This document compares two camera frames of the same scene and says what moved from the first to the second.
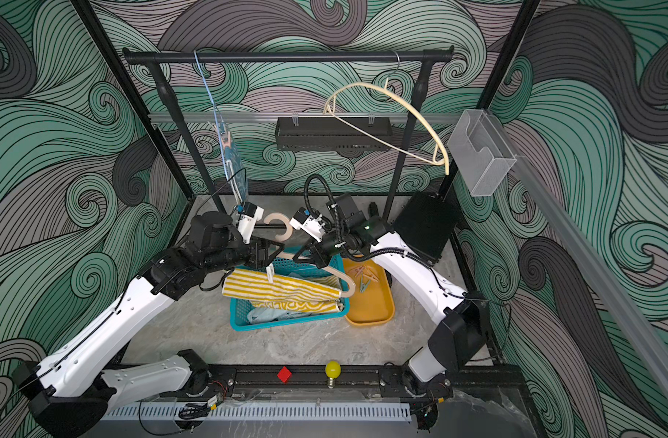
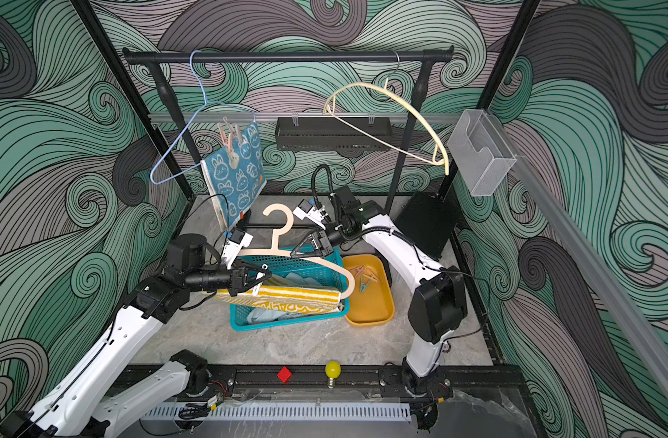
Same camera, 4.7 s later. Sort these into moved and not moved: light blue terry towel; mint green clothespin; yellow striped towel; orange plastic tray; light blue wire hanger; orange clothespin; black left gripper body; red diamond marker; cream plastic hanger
Moved: black left gripper body; yellow striped towel; light blue wire hanger
Not moved: orange plastic tray; orange clothespin; mint green clothespin; red diamond marker; light blue terry towel; cream plastic hanger
